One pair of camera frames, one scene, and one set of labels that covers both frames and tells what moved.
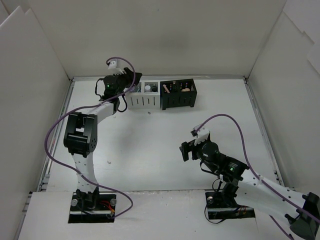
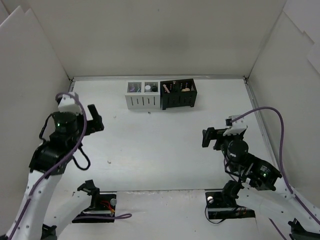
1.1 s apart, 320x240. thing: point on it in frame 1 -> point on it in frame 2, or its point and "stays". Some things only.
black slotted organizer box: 178,93 stays
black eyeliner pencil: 174,86 stays
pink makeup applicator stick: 166,88 stays
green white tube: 147,88 stays
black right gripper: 189,150 -> 213,136
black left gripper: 128,78 -> 93,124
